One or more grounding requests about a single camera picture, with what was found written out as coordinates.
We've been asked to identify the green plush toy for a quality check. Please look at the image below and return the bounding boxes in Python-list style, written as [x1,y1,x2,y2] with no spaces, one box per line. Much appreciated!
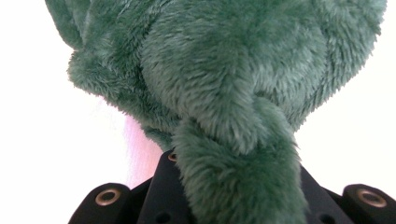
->
[44,0,388,224]

